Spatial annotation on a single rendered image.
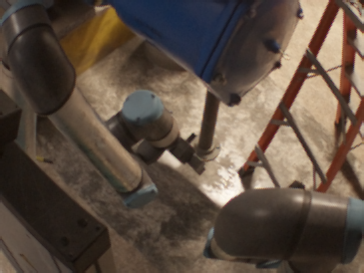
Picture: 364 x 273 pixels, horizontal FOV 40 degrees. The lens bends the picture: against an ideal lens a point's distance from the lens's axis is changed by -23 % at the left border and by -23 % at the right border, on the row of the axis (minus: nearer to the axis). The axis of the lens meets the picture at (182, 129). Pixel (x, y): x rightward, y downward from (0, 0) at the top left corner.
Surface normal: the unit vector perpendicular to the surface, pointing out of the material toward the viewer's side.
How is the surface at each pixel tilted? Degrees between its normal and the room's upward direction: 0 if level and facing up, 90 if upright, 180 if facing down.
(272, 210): 31
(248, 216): 47
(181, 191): 0
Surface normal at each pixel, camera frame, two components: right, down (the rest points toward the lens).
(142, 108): -0.22, -0.43
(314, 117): 0.07, -0.58
